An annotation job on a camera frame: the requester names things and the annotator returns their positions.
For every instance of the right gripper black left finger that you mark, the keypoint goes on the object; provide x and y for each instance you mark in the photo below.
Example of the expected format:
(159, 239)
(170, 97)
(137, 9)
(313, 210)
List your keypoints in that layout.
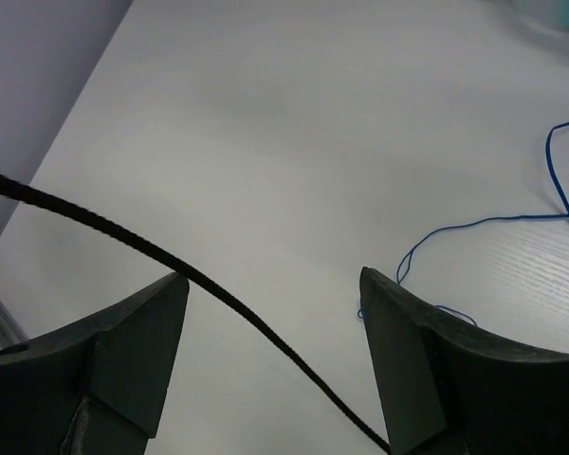
(97, 385)

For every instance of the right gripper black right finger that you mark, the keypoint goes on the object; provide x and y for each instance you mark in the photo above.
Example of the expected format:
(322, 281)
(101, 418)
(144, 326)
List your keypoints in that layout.
(449, 387)

